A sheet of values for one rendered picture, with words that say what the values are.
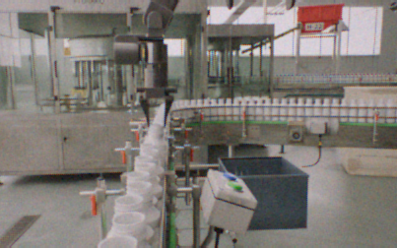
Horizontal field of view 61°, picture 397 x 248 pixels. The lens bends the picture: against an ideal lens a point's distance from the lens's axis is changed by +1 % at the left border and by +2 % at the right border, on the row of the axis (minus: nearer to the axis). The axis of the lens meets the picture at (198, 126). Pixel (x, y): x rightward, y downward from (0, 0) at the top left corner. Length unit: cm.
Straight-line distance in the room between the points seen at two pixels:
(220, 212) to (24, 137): 414
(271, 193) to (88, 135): 334
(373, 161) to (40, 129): 434
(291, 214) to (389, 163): 383
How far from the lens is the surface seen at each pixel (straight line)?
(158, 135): 82
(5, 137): 473
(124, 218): 41
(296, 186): 136
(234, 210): 63
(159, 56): 80
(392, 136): 268
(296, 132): 245
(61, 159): 454
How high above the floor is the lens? 132
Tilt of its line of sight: 8 degrees down
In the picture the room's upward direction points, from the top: 1 degrees counter-clockwise
